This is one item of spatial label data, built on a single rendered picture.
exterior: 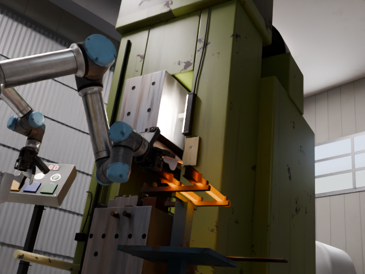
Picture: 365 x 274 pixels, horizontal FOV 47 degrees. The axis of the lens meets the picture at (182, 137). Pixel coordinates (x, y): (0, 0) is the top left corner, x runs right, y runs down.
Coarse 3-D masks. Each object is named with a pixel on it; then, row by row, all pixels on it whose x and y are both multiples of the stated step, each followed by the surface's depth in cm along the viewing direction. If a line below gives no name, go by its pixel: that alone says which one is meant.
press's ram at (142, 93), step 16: (128, 80) 266; (144, 80) 258; (160, 80) 250; (176, 80) 261; (128, 96) 260; (144, 96) 252; (160, 96) 245; (176, 96) 259; (128, 112) 254; (144, 112) 246; (160, 112) 242; (176, 112) 256; (144, 128) 241; (160, 128) 240; (176, 128) 254; (176, 144) 252
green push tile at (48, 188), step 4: (48, 184) 241; (52, 184) 240; (56, 184) 240; (44, 188) 238; (48, 188) 238; (52, 188) 238; (40, 192) 236; (44, 192) 236; (48, 192) 235; (52, 192) 235
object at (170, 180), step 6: (156, 174) 161; (162, 174) 165; (168, 174) 167; (162, 180) 168; (168, 180) 167; (174, 180) 171; (180, 192) 181; (186, 192) 180; (192, 192) 185; (192, 198) 187; (198, 198) 190
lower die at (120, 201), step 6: (120, 198) 229; (126, 198) 227; (132, 198) 225; (138, 198) 223; (108, 204) 232; (114, 204) 229; (120, 204) 227; (126, 204) 225; (132, 204) 223; (138, 204) 222
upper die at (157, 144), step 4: (144, 132) 240; (156, 140) 244; (160, 140) 247; (156, 144) 244; (160, 144) 247; (164, 144) 250; (164, 148) 250; (168, 148) 254; (172, 152) 257; (176, 152) 260; (180, 156) 264; (168, 164) 256; (180, 164) 263; (176, 168) 260; (180, 168) 263; (180, 172) 267
